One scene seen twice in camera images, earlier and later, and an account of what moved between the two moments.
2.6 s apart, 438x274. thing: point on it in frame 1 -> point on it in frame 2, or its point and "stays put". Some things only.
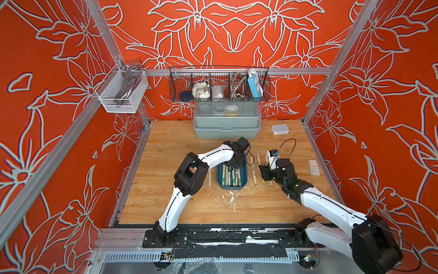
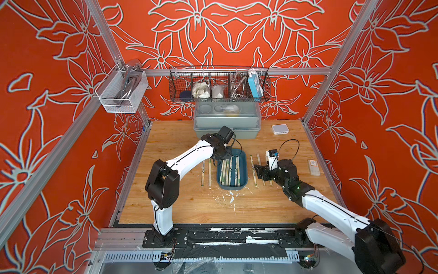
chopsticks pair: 259,164 stays put
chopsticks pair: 253,170 stays put
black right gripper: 265,172 stays put
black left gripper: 239,165 -> 228,153
